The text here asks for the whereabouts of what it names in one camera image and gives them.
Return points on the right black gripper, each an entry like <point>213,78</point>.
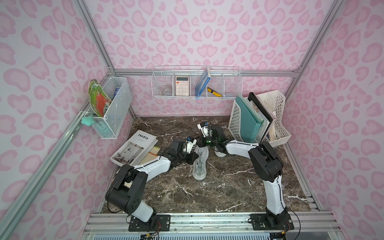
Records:
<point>203,141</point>

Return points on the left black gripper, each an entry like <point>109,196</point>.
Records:
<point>187,154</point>

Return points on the grey knit sneaker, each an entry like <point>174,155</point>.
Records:
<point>218,153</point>
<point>199,167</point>

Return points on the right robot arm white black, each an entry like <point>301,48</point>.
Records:
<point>267,163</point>

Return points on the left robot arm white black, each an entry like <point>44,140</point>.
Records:
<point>127,189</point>

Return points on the teal folder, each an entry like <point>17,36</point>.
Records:
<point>251,122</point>

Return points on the white hardcover book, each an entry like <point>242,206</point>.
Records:
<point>134,149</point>

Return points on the yellow black utility knife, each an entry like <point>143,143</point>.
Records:
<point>214,92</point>

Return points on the black clipboard folder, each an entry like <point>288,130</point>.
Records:
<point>265,114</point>

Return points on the blue book in shelf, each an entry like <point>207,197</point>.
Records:
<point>203,82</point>

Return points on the white pink calculator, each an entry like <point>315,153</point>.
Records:
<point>182,86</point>

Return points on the clear glass bowl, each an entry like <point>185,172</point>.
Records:
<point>167,91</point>

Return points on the white plastic file organizer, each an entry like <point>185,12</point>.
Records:
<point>275,102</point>

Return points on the mint green hook clip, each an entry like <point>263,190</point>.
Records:
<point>87,121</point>

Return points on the green red snack bag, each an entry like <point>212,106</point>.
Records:
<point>98,99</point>

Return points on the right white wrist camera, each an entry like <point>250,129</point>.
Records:
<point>205,128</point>

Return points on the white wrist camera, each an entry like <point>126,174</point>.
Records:
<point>190,143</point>
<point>205,128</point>

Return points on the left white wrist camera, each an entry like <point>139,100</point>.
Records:
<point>190,143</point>

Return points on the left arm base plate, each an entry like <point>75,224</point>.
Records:
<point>157,223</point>

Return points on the white wire wall shelf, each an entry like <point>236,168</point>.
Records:
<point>227,81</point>

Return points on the white wire side basket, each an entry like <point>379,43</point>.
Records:
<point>109,126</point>

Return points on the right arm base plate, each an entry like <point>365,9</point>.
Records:
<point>271,222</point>

